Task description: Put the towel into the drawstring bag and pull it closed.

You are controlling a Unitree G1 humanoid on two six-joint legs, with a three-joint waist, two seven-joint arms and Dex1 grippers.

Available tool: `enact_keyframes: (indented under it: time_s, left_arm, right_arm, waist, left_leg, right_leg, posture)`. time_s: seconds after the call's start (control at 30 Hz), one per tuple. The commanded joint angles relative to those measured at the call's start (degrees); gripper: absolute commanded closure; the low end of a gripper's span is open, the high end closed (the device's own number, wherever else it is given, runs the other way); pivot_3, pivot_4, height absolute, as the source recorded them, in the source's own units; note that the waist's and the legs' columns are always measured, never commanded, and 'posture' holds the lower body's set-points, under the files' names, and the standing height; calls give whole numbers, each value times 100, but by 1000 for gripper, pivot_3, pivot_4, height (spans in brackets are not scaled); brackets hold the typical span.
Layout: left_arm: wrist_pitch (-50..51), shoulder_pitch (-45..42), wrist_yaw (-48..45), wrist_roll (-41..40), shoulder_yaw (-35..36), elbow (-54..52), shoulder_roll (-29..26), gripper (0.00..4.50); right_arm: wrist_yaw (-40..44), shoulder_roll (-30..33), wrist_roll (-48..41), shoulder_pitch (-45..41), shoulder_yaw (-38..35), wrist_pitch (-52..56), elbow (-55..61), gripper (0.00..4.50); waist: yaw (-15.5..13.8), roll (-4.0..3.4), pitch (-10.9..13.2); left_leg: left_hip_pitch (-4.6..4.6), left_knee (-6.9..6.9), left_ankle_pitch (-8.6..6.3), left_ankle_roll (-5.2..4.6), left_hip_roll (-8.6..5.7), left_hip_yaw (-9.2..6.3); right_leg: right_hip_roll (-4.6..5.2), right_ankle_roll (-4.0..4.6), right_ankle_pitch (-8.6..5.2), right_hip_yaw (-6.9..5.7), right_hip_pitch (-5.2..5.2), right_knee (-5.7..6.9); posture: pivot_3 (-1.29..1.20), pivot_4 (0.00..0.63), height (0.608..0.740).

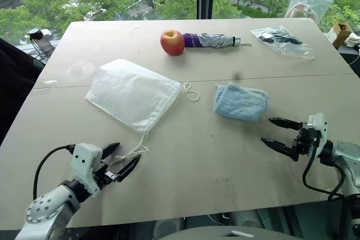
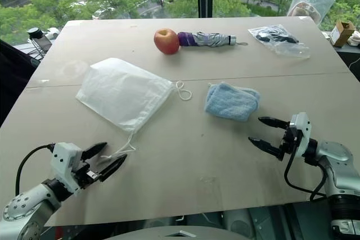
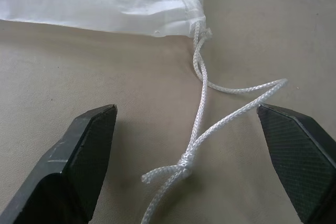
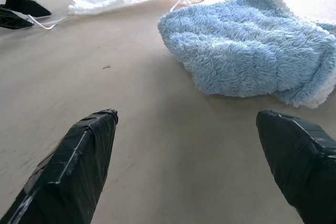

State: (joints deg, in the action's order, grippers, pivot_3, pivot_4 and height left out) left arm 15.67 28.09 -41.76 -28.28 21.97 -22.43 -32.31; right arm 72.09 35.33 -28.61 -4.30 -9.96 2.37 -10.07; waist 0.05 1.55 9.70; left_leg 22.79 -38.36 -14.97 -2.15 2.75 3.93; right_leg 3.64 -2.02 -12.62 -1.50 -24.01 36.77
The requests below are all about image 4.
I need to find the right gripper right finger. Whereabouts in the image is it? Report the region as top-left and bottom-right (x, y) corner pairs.
(255, 110), (336, 224)

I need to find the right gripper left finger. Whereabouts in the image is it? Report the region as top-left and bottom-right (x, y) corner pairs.
(0, 108), (119, 224)

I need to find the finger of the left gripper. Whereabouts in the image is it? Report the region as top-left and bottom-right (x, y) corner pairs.
(0, 7), (35, 29)
(4, 0), (52, 18)

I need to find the light blue fluffy towel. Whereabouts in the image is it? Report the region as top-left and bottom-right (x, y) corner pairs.
(156, 0), (336, 110)

